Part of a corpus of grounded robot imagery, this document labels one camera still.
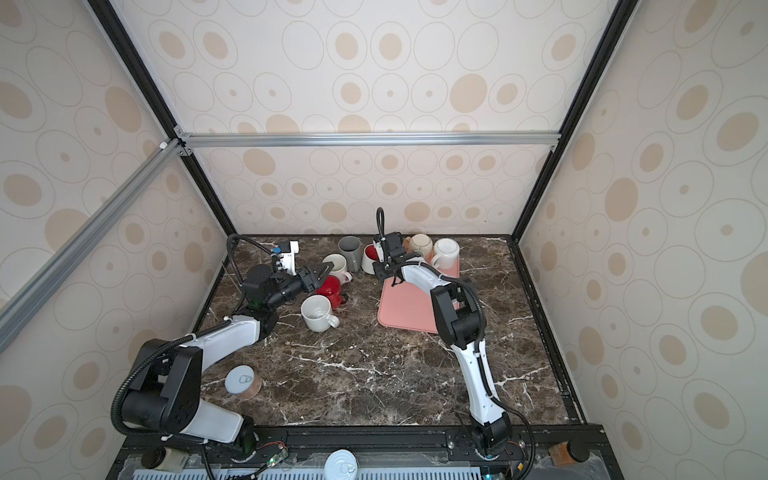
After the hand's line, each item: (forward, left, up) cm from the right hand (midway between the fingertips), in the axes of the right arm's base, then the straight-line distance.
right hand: (382, 265), depth 106 cm
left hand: (-16, +11, +21) cm, 29 cm away
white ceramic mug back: (+2, -23, +4) cm, 23 cm away
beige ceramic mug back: (+6, -13, +4) cm, 15 cm away
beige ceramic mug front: (-19, +21, -1) cm, 28 cm away
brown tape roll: (-41, +36, +2) cm, 55 cm away
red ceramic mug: (-14, +15, +6) cm, 21 cm away
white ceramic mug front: (0, +4, +4) cm, 6 cm away
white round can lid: (-59, +8, +2) cm, 60 cm away
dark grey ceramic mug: (+3, +11, +6) cm, 12 cm away
